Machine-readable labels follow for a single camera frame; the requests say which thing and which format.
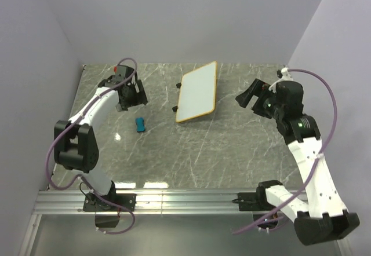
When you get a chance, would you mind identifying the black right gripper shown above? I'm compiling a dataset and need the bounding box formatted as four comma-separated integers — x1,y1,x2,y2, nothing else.
235,78,285,120

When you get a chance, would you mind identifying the blue whiteboard eraser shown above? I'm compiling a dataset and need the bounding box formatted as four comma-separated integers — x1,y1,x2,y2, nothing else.
135,117,146,133

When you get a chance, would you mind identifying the orange framed whiteboard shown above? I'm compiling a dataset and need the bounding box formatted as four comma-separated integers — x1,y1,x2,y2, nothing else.
173,61,217,123

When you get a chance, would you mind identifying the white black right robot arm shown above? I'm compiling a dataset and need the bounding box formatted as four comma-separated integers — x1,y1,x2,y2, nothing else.
236,79,360,246

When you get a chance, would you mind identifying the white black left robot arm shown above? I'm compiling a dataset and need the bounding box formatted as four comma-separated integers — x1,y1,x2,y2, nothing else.
53,67,147,211

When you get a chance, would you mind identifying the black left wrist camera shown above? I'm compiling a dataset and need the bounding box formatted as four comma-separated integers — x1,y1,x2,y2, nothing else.
113,65,134,82

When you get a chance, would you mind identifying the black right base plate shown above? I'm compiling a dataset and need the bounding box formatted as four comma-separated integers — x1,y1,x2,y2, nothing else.
232,192,274,211

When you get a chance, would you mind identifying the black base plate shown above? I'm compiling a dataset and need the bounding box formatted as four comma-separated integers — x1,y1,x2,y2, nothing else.
82,193,136,212
232,192,274,211

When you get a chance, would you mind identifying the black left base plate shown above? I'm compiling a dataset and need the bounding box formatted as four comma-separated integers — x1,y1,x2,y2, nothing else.
82,193,136,212

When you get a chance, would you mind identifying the aluminium front rail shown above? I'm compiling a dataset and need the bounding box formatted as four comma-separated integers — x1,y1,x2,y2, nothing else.
32,188,256,215

